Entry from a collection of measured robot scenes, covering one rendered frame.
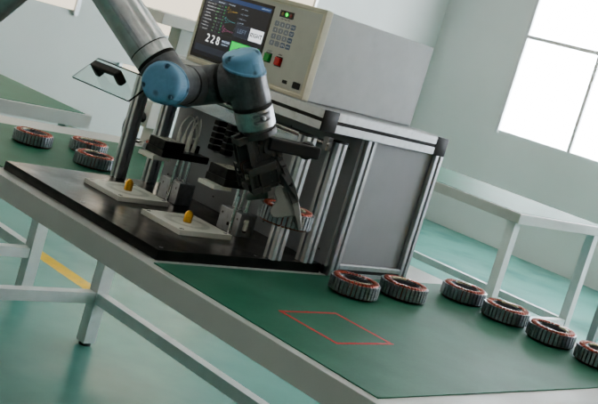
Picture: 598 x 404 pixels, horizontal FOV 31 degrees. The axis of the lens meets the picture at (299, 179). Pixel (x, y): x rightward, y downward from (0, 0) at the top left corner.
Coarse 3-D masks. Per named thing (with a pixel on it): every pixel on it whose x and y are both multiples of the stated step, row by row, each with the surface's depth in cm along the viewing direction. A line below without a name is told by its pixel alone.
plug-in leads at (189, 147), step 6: (192, 120) 262; (180, 126) 263; (192, 126) 264; (198, 126) 263; (180, 132) 263; (186, 132) 261; (192, 132) 260; (198, 132) 265; (180, 138) 263; (198, 138) 262; (186, 144) 264; (192, 144) 266; (186, 150) 260; (192, 150) 262; (198, 150) 266
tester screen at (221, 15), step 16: (208, 0) 261; (224, 0) 257; (208, 16) 261; (224, 16) 256; (240, 16) 252; (256, 16) 248; (208, 32) 260; (224, 32) 256; (224, 48) 255; (256, 48) 247
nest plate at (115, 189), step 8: (88, 184) 253; (96, 184) 250; (104, 184) 252; (112, 184) 255; (120, 184) 258; (104, 192) 248; (112, 192) 246; (120, 192) 248; (128, 192) 251; (136, 192) 254; (144, 192) 257; (120, 200) 244; (128, 200) 246; (136, 200) 247; (144, 200) 249; (152, 200) 250; (160, 200) 253
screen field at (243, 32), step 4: (236, 28) 253; (240, 28) 252; (244, 28) 251; (248, 28) 250; (252, 28) 249; (236, 32) 253; (240, 32) 252; (244, 32) 251; (248, 32) 250; (252, 32) 249; (256, 32) 248; (260, 32) 247; (240, 36) 251; (244, 36) 250; (248, 36) 249; (252, 36) 249; (256, 36) 247; (260, 36) 247; (248, 40) 249; (252, 40) 248; (256, 40) 247; (260, 40) 246
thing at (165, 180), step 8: (168, 176) 265; (160, 184) 265; (168, 184) 263; (176, 184) 260; (184, 184) 260; (192, 184) 263; (160, 192) 264; (176, 192) 260; (184, 192) 261; (192, 192) 263; (168, 200) 262; (176, 200) 260; (184, 200) 262
